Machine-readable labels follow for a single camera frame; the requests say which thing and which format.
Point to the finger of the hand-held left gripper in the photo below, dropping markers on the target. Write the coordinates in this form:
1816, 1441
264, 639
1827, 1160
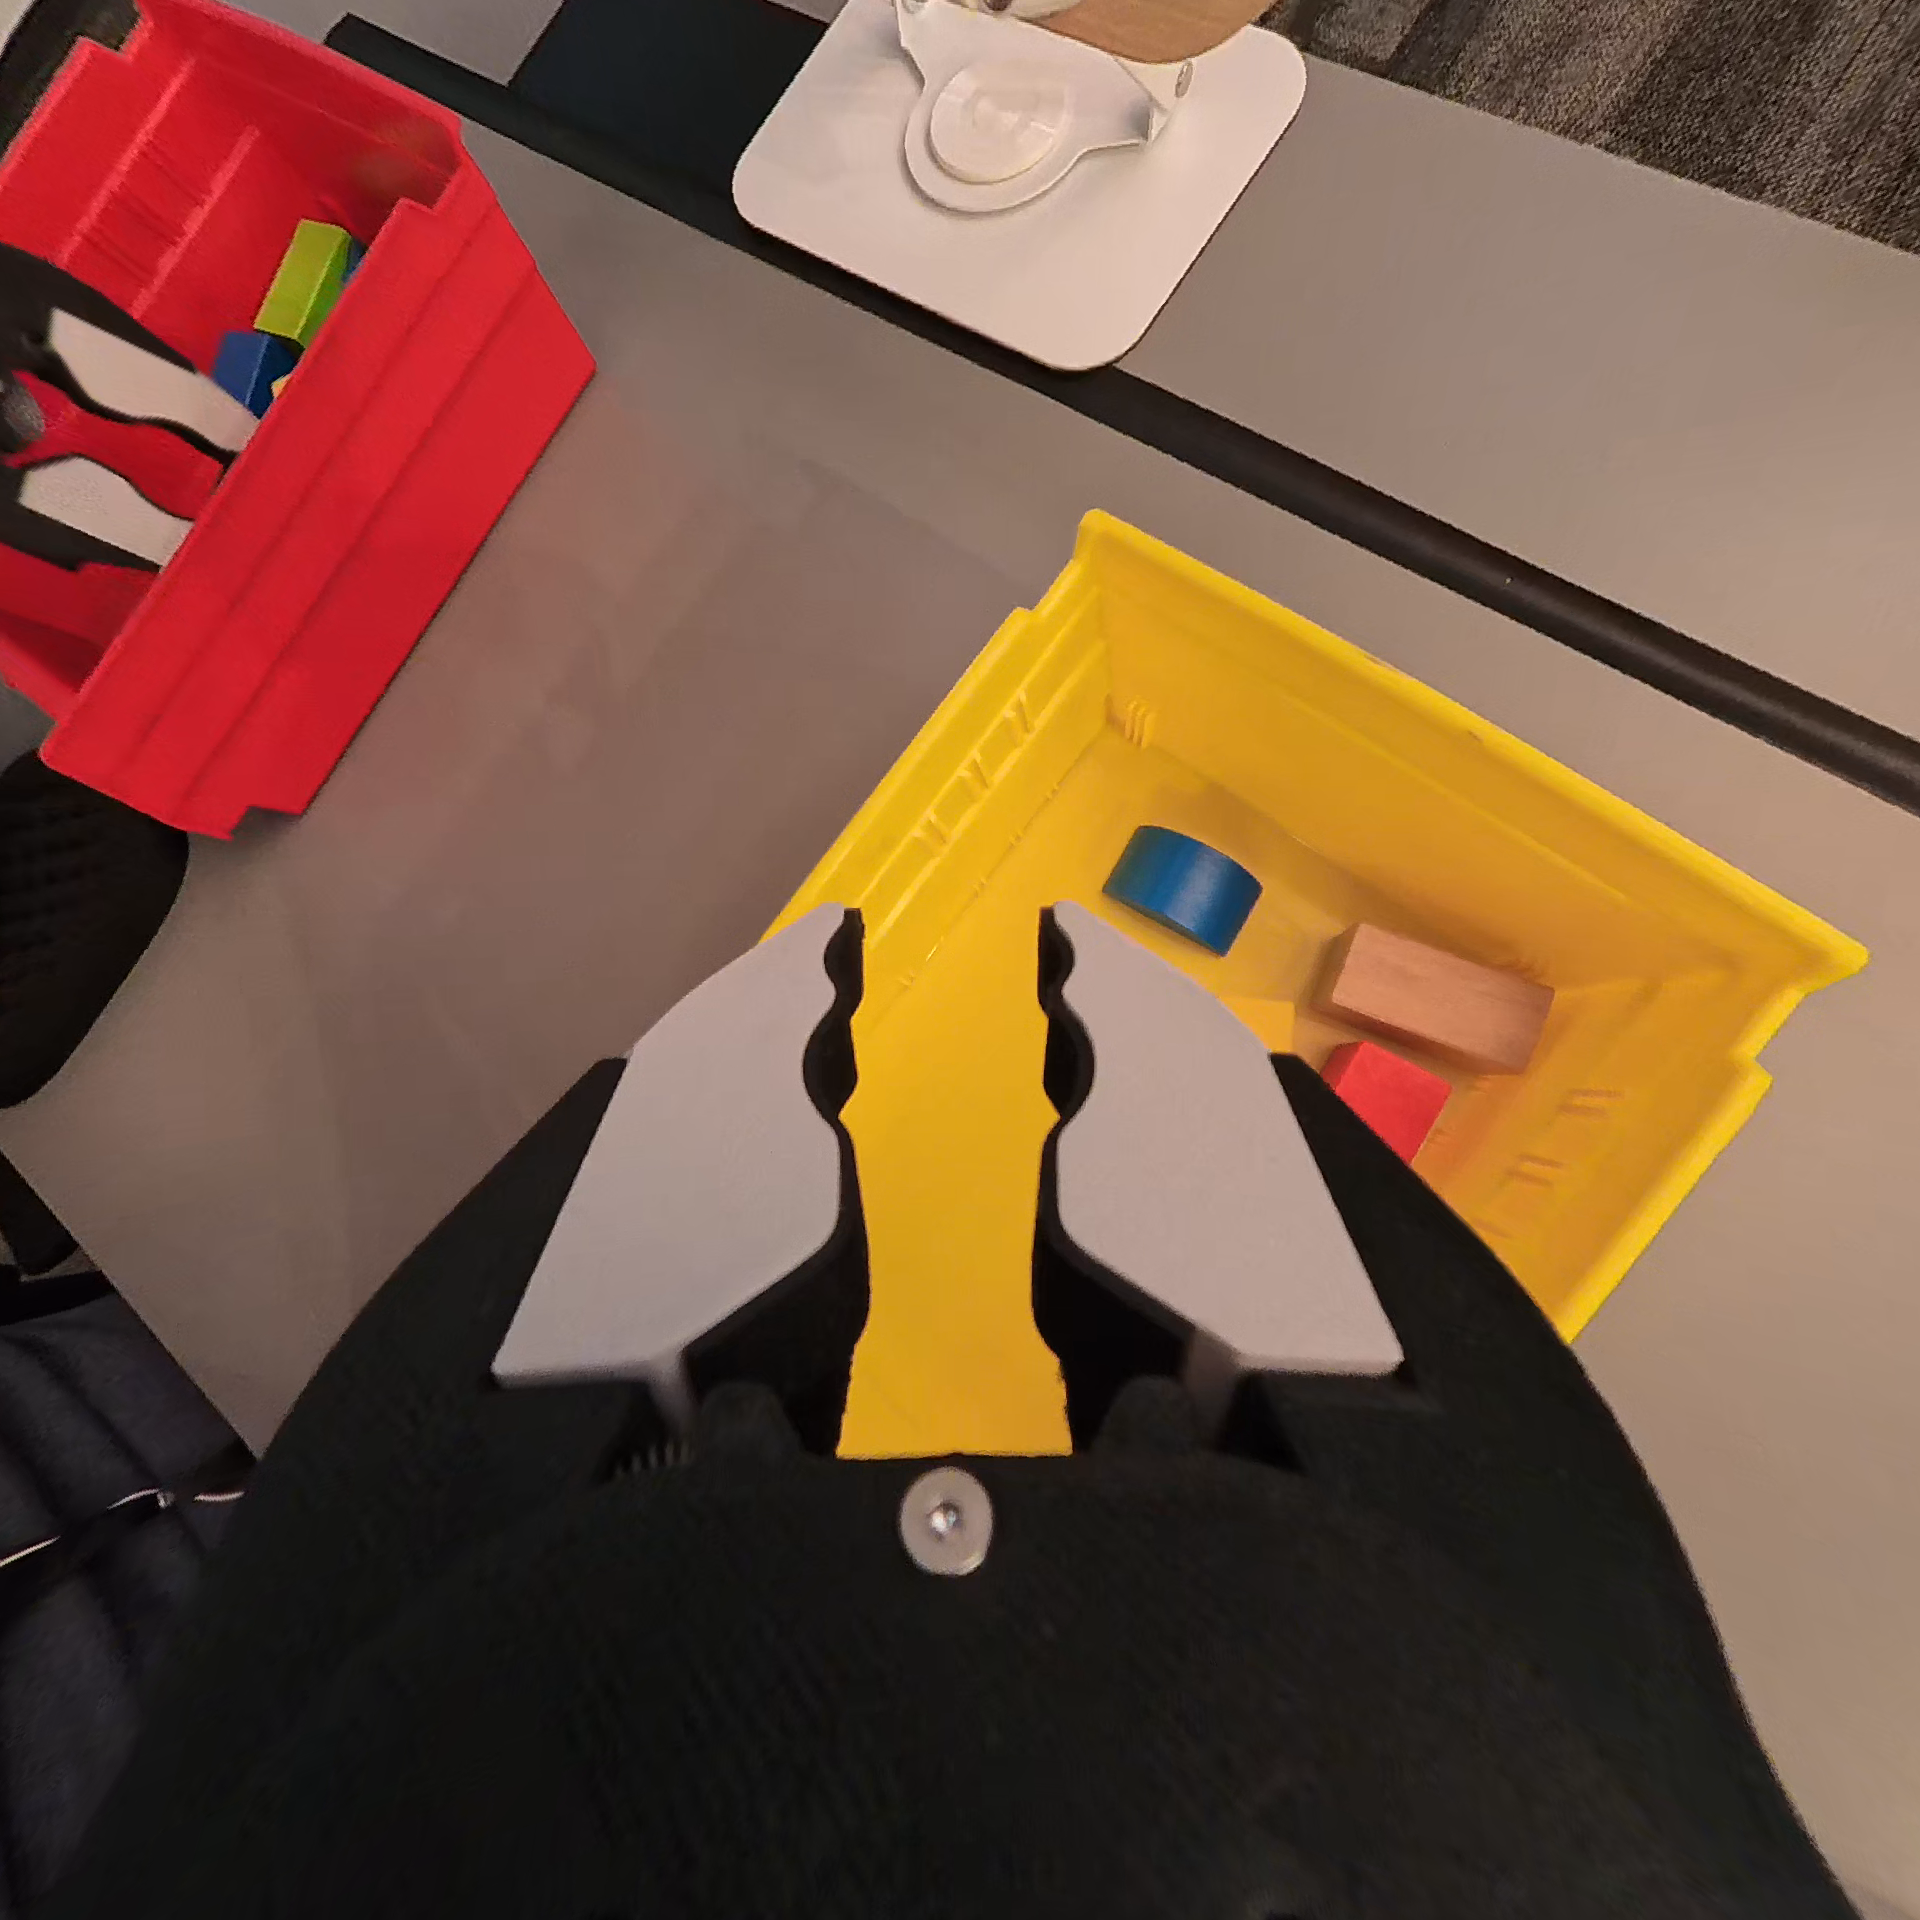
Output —
99, 511
135, 375

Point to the dark flat pad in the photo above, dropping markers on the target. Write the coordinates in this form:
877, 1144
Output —
646, 75

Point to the yellow plastic bin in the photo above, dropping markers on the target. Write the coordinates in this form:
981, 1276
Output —
1501, 810

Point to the red wooden cube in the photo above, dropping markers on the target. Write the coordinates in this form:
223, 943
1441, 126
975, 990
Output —
1382, 1088

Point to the table edge rail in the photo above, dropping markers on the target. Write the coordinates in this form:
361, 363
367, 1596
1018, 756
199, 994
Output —
1349, 504

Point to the natural wooden block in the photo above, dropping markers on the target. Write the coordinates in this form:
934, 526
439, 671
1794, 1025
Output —
1424, 990

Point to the black mesh pad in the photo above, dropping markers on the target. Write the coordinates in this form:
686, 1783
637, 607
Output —
77, 931

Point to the red plastic bin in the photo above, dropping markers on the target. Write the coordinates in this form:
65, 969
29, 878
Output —
345, 570

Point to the blue wooden cylinder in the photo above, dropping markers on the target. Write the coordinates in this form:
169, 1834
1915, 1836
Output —
1177, 886

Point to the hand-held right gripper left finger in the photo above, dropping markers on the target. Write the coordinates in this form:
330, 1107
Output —
691, 1185

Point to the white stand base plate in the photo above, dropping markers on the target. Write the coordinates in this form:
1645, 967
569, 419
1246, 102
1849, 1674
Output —
1079, 284

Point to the person's lap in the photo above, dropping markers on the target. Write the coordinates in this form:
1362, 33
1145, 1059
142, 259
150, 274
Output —
90, 1650

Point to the long green wooden block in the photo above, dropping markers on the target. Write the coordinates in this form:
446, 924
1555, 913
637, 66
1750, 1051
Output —
306, 278

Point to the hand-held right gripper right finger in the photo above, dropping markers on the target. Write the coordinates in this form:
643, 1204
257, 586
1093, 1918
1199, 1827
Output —
1215, 1201

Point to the clear stand bracket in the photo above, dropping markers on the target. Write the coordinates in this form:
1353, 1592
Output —
984, 143

